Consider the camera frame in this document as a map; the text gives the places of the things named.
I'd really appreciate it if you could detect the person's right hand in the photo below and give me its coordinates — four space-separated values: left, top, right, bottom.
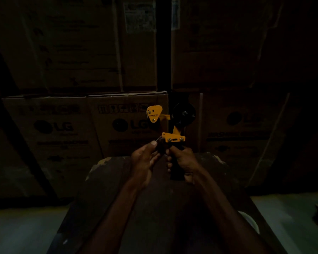
166 145 201 185

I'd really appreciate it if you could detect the black diagonal metal beam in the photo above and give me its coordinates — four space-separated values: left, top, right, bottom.
0 34 60 204

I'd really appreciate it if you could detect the person's right forearm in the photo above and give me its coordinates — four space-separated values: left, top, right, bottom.
191 170 273 254

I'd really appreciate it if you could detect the white round object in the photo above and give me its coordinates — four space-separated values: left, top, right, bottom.
238 210 260 235

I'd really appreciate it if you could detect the yellow and black tape dispenser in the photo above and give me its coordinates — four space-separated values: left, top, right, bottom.
146 102 197 182

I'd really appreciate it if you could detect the stack of large cardboard boxes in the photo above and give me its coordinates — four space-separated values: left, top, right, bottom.
0 0 318 200

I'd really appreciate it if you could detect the person's left hand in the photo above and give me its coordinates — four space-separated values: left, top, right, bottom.
129 141 162 190

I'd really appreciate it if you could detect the person's left forearm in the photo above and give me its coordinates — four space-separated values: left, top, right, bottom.
78 180 142 254

